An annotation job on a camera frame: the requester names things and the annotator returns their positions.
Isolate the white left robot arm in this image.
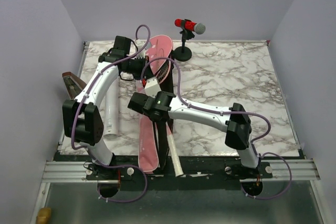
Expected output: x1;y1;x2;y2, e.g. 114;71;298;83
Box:
62;36;150;179

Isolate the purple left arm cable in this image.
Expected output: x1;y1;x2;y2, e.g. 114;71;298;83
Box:
70;25;152;204

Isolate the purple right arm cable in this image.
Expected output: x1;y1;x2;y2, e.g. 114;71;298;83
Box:
140;57;293;200

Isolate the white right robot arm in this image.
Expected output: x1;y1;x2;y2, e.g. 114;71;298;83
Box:
128;91;261;178

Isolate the white shuttlecock tube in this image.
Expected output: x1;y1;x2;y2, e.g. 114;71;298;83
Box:
103;79;119;140

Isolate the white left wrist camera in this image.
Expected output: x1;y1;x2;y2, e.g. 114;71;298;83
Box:
135;39;152;59

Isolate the pink racket bag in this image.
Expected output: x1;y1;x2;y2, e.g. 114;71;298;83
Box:
138;35;173;174

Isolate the brown wooden metronome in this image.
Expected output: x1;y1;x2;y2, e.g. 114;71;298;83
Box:
62;72;87;100

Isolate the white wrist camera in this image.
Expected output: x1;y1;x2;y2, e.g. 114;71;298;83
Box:
144;77;161;98
135;39;152;59

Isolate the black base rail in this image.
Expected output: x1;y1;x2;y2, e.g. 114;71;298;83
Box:
52;153;274;190

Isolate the red microphone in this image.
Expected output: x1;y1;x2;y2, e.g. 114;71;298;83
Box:
174;19;206;35

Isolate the black microphone stand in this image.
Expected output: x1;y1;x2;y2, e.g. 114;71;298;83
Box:
173;29;195;62

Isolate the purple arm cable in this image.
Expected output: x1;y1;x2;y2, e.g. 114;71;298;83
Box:
70;25;152;204
140;57;293;200

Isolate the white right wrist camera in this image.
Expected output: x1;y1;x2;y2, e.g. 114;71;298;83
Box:
144;77;161;98

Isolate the yellow wooden block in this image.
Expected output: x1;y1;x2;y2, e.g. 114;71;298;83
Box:
35;207;51;224

